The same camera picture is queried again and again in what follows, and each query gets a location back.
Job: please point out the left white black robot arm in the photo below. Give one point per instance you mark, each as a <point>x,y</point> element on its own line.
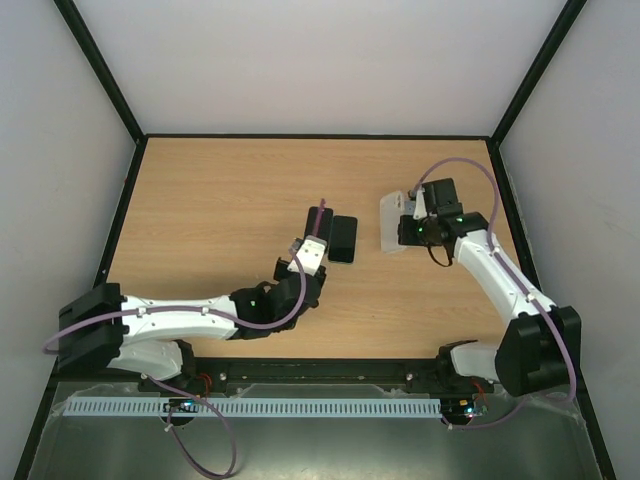
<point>105,329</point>

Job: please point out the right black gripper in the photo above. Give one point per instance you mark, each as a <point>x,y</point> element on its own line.
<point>406,230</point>

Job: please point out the light blue slotted cable duct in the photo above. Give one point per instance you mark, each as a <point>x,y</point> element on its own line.
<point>254,408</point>

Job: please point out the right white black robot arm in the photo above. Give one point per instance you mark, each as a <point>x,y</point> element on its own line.
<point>541,344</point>

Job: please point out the black phone blue edge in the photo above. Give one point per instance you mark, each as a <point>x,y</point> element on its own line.
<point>327,224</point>

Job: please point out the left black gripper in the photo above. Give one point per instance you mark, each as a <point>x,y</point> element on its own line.
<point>320,275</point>

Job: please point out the black phone magenta edge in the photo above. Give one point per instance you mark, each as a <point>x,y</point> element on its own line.
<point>320,215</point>

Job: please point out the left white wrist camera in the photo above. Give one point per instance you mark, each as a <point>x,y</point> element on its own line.
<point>307,255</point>

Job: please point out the black phone green edge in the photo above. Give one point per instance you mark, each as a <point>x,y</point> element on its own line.
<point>342,244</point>

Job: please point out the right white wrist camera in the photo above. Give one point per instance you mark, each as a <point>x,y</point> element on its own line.
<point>415,205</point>

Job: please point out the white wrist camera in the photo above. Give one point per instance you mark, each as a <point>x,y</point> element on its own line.
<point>307,255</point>
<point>415,205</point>

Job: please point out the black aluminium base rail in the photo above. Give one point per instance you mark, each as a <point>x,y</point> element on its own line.
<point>320,372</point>

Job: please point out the black enclosure frame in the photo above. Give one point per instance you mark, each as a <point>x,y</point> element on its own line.
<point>560,29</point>

